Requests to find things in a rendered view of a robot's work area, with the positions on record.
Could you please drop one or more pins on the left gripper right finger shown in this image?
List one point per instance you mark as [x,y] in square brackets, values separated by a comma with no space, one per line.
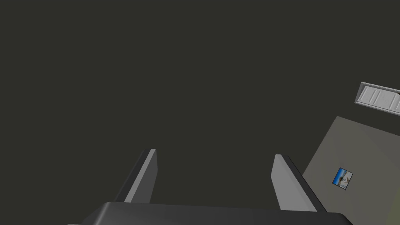
[289,187]

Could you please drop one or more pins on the white panelled door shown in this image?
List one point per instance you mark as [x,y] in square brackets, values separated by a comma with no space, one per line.
[379,99]

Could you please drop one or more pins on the blue framed wall picture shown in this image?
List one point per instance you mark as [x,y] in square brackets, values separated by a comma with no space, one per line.
[342,178]

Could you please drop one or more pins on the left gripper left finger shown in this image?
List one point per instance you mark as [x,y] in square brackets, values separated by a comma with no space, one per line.
[141,181]

